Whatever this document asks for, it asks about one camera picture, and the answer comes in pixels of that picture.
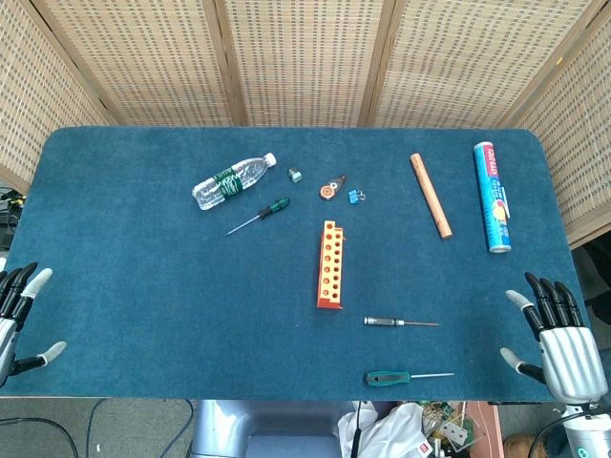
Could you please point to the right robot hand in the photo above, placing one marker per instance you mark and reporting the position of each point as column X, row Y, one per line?
column 568, row 358

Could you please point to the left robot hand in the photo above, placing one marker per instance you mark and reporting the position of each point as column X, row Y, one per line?
column 7, row 334

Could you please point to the black silver precision screwdriver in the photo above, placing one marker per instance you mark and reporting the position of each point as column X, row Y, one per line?
column 382, row 321

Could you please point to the black electronics pile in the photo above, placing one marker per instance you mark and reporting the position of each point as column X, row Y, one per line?
column 7, row 224

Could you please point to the pink box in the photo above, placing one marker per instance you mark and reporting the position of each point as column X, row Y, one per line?
column 482, row 429

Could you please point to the blue felt table mat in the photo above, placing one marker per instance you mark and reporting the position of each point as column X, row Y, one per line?
column 143, row 310

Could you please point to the green circuit board clutter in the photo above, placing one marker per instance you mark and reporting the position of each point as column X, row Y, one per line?
column 448, row 429

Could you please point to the blue cling film roll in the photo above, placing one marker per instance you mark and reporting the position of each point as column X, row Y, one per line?
column 491, row 200

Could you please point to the white plastic bag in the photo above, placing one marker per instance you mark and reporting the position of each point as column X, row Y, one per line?
column 391, row 434

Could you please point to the wooden rod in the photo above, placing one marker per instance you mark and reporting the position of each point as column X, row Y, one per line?
column 429, row 193

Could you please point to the orange tool holder rack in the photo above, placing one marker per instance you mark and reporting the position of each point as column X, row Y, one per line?
column 329, row 267

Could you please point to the clear plastic water bottle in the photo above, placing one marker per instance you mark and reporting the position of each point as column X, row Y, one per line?
column 229, row 183

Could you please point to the blue binder clip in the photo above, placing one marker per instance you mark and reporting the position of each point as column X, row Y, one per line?
column 353, row 196

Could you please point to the grey blue robot torso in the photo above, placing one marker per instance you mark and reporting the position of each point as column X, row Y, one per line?
column 267, row 429

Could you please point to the round brown black gadget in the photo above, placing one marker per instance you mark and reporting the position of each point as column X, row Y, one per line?
column 328, row 191

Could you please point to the small grey green block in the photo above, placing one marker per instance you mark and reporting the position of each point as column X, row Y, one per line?
column 295, row 175

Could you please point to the woven bamboo folding screen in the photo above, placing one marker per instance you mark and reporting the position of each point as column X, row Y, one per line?
column 305, row 57

